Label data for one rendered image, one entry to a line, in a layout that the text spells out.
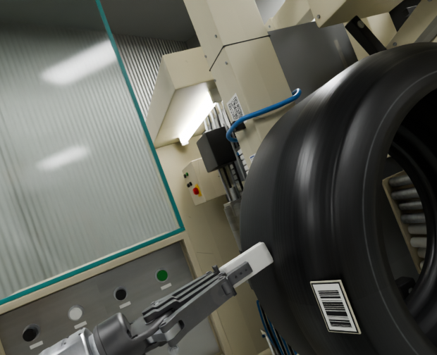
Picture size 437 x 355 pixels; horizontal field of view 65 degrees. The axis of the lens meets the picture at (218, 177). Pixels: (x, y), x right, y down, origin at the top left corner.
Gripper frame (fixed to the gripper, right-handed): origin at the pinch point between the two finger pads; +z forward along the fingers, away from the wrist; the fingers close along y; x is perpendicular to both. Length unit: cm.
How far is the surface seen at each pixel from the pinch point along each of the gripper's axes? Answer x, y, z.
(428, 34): -18, 10, 65
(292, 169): -8.5, -5.9, 9.7
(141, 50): -206, 381, 122
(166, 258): 1, 57, -4
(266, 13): -161, 308, 263
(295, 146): -10.9, -5.4, 12.1
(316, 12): -37, 24, 54
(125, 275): -1, 57, -16
